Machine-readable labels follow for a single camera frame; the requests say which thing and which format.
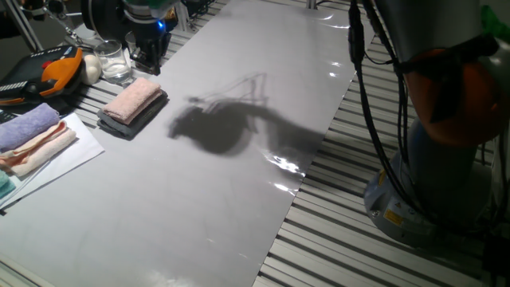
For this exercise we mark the glass of clear water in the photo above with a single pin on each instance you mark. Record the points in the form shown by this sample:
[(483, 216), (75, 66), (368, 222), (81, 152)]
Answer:
[(113, 64)]

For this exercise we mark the aluminium frame post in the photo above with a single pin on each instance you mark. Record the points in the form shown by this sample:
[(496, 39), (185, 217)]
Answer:
[(311, 3), (22, 24)]

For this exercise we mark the peach folded cloth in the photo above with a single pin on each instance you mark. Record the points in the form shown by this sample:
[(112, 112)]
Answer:
[(44, 139)]

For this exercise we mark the orange and black teach pendant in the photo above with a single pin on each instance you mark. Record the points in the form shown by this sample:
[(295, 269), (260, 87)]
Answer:
[(44, 73)]

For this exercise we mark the grey plastic table mat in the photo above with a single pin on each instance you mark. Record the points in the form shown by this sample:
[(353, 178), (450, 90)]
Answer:
[(179, 207)]

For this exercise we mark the pink terry cloth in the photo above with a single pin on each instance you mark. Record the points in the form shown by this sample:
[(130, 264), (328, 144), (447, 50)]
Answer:
[(133, 99)]

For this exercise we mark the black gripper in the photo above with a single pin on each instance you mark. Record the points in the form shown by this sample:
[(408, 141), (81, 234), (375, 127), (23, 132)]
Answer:
[(151, 38)]

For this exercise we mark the white paper sheet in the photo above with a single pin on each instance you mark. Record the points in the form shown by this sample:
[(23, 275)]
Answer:
[(79, 147)]

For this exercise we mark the gold foil object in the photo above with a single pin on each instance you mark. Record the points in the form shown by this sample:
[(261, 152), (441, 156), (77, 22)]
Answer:
[(170, 14)]

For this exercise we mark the purple folded cloth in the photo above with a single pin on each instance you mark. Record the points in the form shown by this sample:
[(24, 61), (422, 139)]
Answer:
[(26, 125)]

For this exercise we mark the thin metal stand rod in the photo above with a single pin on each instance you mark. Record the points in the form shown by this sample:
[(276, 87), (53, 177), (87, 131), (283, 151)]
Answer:
[(65, 26)]

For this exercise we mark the silver and orange robot arm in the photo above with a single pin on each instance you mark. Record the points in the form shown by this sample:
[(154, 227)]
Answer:
[(438, 119)]

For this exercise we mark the dark grey terry cloth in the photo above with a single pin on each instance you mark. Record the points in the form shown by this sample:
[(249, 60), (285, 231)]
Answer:
[(131, 127)]

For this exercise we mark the teal folded cloth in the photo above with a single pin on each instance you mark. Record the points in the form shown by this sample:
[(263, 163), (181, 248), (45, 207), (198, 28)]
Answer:
[(5, 185)]

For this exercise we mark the black round device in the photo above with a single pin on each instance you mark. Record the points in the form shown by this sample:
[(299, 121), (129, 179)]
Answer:
[(103, 18)]

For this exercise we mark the green fabric heap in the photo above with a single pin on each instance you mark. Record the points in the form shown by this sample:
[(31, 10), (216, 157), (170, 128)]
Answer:
[(494, 22)]

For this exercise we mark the white egg-shaped object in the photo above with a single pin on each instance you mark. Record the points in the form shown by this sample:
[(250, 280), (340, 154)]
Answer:
[(91, 69)]

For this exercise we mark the cream folded cloth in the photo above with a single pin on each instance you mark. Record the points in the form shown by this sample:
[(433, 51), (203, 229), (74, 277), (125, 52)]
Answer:
[(44, 153)]

